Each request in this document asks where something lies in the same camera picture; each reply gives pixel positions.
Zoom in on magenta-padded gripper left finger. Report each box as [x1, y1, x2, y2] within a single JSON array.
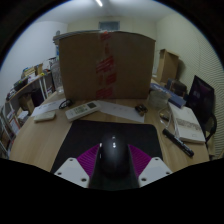
[[53, 143, 103, 190]]

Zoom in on black marker pen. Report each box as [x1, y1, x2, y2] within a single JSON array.
[[162, 128, 195, 158]]

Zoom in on black computer mouse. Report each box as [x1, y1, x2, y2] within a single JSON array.
[[99, 131, 132, 178]]

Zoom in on coiled black cable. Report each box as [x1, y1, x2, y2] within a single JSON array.
[[58, 98, 74, 110]]

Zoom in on clear glass jar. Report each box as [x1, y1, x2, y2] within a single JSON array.
[[50, 59, 65, 96]]

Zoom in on blue flat box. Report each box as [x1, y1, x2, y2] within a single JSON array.
[[149, 82, 188, 109]]

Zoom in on black mouse pad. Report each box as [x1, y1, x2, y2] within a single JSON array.
[[49, 119, 164, 174]]

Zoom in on large cardboard box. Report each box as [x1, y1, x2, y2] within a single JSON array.
[[53, 29, 157, 102]]

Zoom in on white notebook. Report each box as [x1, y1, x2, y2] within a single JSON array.
[[168, 101, 207, 145]]

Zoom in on cluttered bookshelf unit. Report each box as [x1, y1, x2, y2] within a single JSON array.
[[0, 103, 31, 158]]

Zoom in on small white container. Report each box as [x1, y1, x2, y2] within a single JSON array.
[[147, 89, 171, 110]]

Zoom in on dark screen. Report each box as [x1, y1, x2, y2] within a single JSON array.
[[186, 74, 216, 134]]

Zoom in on small black clip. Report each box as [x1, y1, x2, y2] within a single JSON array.
[[134, 103, 149, 117]]

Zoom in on grey door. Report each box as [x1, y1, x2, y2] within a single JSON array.
[[98, 20, 121, 32]]

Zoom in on upright cardboard box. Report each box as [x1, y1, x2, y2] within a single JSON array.
[[156, 48, 180, 84]]

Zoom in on white remote with buttons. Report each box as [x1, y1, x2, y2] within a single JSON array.
[[64, 100, 101, 122]]

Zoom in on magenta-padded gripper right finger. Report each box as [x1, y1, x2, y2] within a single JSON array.
[[127, 143, 174, 189]]

